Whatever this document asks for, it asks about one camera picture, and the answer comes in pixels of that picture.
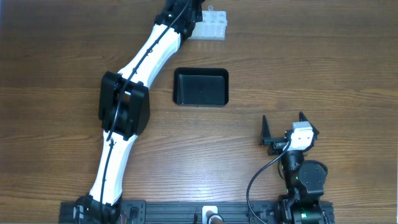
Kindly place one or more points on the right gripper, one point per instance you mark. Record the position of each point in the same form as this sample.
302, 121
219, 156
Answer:
275, 146

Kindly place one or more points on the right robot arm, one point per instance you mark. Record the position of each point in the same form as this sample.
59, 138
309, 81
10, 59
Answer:
308, 177

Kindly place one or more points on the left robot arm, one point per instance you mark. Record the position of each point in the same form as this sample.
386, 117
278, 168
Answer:
158, 53

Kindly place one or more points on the black tray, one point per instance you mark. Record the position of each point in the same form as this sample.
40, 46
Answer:
202, 90

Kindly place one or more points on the white test tube rack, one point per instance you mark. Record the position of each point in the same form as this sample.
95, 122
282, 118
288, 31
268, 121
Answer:
211, 29

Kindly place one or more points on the clear test tube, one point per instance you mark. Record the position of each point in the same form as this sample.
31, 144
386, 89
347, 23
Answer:
211, 8

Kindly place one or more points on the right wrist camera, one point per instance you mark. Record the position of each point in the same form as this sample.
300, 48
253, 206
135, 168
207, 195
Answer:
302, 135

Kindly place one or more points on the mounting rail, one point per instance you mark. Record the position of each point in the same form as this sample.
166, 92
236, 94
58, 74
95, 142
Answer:
174, 213

